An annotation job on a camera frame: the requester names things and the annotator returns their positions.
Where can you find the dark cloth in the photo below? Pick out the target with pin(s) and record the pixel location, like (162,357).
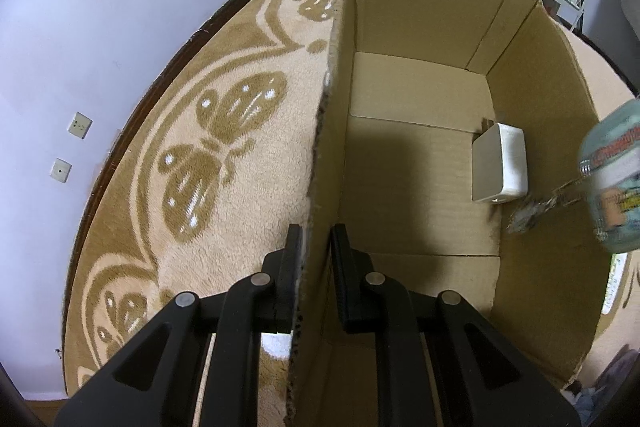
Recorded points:
(610,387)

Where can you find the white wall socket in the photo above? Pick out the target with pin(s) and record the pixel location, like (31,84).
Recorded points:
(60,170)
(80,125)

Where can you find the cardboard box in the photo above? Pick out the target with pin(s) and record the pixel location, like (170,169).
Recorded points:
(410,167)

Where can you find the green and white packet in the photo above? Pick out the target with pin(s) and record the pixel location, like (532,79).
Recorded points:
(616,282)

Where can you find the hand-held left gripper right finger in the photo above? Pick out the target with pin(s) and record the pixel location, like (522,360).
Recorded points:
(340,267)

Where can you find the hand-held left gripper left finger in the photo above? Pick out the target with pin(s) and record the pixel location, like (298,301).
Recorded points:
(293,267)

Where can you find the white rectangular box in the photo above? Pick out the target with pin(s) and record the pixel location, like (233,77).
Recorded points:
(500,167)

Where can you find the beige butterfly patterned rug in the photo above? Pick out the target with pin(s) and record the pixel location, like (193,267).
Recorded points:
(250,157)

